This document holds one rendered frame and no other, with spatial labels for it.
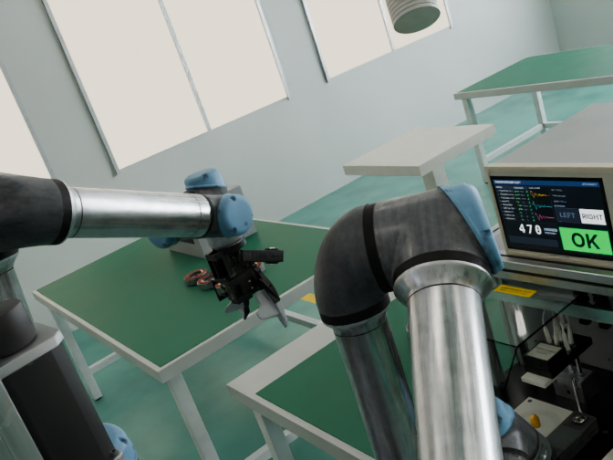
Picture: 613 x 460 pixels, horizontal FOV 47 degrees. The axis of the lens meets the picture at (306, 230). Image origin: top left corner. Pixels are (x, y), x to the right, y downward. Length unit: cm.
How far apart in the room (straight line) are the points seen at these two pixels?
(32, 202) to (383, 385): 53
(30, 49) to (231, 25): 168
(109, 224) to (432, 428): 58
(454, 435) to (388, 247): 24
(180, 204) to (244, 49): 513
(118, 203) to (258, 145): 519
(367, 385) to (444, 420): 24
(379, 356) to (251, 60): 544
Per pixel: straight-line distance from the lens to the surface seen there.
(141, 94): 580
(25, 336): 75
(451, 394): 74
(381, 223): 85
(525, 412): 165
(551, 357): 155
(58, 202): 102
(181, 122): 591
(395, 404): 97
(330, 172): 667
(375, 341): 92
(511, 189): 148
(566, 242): 146
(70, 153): 560
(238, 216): 121
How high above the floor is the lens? 175
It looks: 17 degrees down
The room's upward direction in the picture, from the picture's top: 19 degrees counter-clockwise
